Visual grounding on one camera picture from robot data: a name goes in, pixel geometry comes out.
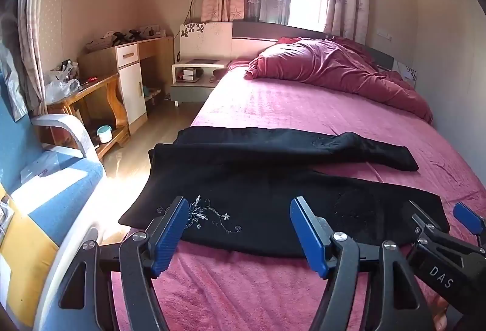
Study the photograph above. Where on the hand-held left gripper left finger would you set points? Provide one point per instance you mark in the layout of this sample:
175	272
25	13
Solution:
167	239

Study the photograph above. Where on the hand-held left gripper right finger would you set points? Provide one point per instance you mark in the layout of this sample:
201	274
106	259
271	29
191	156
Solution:
309	236

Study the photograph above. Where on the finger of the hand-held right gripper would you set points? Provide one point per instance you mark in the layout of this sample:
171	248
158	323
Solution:
425	221
469	216

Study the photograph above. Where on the black pants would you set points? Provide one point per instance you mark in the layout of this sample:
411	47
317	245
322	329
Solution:
246	179

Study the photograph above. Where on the person's right hand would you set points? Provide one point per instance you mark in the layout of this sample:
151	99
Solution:
441	314

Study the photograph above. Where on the small teal and white pot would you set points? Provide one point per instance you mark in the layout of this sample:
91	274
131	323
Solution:
104	134

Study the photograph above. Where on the bed with pink sheet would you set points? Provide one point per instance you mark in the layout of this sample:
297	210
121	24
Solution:
303	110

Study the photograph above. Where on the blue and yellow sofa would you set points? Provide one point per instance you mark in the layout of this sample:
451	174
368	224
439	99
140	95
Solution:
49	194

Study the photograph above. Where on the white plastic packet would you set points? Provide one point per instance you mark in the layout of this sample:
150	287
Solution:
40	167

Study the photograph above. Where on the white floral headboard panel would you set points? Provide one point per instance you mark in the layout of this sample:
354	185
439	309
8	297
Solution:
408	74
205	40

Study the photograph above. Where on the white and grey nightstand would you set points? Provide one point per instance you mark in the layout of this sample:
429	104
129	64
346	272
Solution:
190	89

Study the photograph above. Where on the wooden desk with white cabinet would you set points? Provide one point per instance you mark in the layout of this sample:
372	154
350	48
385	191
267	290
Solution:
131	88

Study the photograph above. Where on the curved wooden side table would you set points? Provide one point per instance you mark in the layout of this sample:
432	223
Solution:
102	95

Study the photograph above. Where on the stack of small books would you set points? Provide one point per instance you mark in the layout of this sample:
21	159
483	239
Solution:
189	73

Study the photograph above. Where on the dark red duvet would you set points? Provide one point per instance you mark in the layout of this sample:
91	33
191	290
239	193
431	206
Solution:
334	69

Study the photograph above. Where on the small black object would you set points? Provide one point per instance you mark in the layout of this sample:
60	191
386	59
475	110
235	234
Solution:
213	76

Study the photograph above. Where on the clear plastic bag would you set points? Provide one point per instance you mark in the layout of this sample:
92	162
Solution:
60	88

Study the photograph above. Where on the black gadgets on desk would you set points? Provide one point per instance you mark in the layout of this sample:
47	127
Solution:
123	36

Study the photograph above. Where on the white power strip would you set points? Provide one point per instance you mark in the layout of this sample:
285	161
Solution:
150	30

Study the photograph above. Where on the silver foil bag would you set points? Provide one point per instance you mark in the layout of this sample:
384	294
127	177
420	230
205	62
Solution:
13	84

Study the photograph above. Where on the pale striped side curtain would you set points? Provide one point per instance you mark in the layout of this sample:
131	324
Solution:
32	23

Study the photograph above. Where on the white wall switch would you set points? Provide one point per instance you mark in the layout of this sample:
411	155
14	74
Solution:
385	34

